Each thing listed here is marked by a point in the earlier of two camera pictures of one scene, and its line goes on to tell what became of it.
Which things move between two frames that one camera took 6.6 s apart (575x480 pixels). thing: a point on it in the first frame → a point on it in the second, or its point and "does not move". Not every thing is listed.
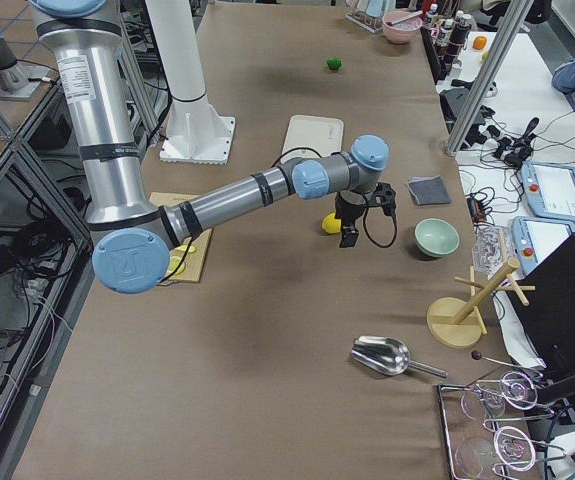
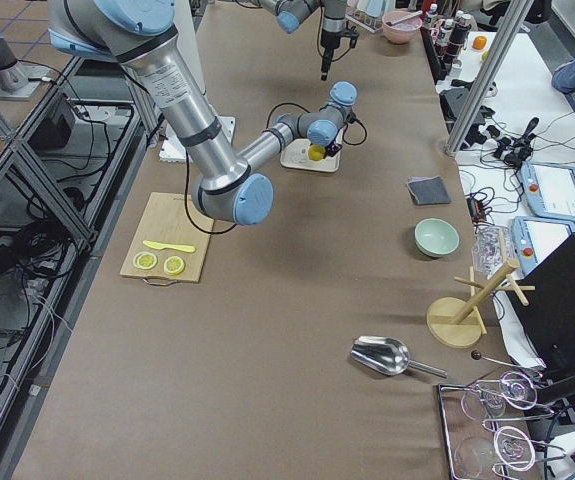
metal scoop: [387, 356] does not move
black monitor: [566, 314] does not move
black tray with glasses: [489, 427] does not move
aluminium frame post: [516, 13] does not move
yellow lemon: [331, 224] → [316, 152]
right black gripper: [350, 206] → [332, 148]
